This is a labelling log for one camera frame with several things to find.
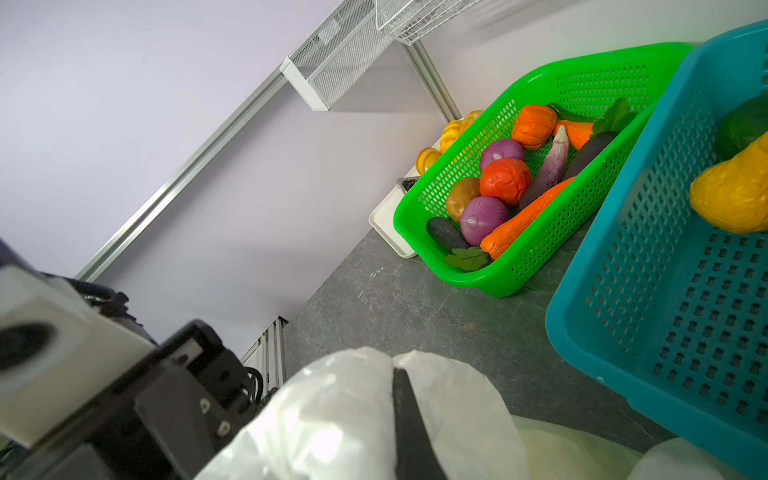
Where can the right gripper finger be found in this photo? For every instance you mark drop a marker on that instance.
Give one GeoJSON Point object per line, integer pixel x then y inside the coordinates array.
{"type": "Point", "coordinates": [415, 458]}

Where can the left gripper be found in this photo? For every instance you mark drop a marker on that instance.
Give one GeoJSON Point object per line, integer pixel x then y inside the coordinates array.
{"type": "Point", "coordinates": [166, 418]}

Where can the white plastic grocery bag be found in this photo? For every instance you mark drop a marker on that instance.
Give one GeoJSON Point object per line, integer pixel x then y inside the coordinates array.
{"type": "Point", "coordinates": [334, 419]}

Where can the dark green cucumber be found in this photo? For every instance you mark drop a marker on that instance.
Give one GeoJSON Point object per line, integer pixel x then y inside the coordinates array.
{"type": "Point", "coordinates": [445, 234]}

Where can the orange carrot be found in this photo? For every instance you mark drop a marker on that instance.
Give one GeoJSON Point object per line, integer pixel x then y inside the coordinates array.
{"type": "Point", "coordinates": [499, 241]}

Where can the white bread tray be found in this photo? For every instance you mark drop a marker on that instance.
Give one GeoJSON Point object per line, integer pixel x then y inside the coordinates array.
{"type": "Point", "coordinates": [381, 220]}

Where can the purple onion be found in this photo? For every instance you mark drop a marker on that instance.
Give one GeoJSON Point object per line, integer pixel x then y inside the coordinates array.
{"type": "Point", "coordinates": [480, 217]}
{"type": "Point", "coordinates": [501, 149]}

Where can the brown potato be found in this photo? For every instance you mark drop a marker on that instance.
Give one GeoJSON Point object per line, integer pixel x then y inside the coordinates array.
{"type": "Point", "coordinates": [460, 195]}

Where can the teal plastic basket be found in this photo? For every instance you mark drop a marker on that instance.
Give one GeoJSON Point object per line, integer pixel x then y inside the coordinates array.
{"type": "Point", "coordinates": [660, 306]}

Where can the red tomato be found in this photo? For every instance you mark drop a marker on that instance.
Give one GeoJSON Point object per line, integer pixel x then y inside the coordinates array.
{"type": "Point", "coordinates": [506, 180]}

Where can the croissant bread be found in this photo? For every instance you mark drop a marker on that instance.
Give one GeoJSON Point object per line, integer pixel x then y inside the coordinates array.
{"type": "Point", "coordinates": [426, 159]}

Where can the light purple eggplant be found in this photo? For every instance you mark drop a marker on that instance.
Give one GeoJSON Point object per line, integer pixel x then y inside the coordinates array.
{"type": "Point", "coordinates": [551, 170]}

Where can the orange bell pepper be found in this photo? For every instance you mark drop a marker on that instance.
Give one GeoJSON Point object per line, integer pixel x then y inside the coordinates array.
{"type": "Point", "coordinates": [534, 126]}

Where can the dark purple eggplant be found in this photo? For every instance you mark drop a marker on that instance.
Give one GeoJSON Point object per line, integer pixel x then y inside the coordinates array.
{"type": "Point", "coordinates": [591, 149]}

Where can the small white mesh basket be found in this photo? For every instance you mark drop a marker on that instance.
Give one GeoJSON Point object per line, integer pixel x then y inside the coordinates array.
{"type": "Point", "coordinates": [336, 55]}

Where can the yellow pear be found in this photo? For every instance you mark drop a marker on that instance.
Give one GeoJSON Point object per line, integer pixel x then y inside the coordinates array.
{"type": "Point", "coordinates": [732, 195]}

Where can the green avocado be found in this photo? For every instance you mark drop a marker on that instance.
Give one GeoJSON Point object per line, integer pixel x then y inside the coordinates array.
{"type": "Point", "coordinates": [741, 126]}

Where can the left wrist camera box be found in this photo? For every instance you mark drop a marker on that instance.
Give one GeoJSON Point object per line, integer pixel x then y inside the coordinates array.
{"type": "Point", "coordinates": [57, 353]}

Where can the long white wire basket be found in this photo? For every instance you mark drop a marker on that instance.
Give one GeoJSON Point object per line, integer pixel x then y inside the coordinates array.
{"type": "Point", "coordinates": [407, 21]}

